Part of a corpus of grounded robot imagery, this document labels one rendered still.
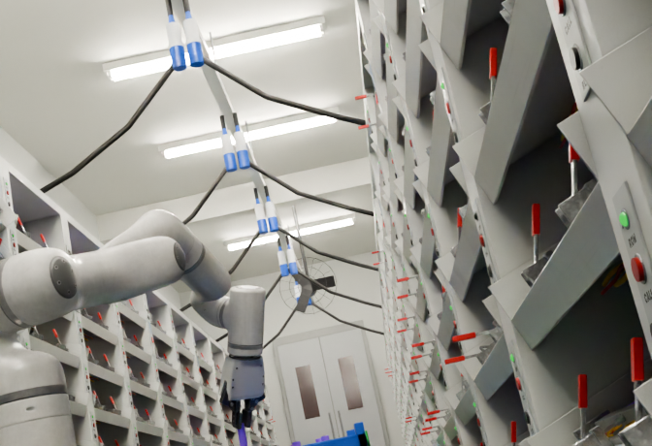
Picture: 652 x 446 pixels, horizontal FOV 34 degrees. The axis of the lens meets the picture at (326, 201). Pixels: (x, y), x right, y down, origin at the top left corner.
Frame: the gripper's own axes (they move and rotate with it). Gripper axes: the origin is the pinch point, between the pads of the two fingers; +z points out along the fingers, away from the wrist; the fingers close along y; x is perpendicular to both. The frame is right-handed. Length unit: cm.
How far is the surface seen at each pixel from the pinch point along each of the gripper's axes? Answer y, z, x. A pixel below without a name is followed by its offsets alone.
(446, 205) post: -11, -56, 54
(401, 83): -9, -80, 41
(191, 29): -80, -108, -180
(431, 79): -8, -81, 51
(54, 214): -35, -29, -207
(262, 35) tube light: -184, -120, -288
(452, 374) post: -54, -9, 15
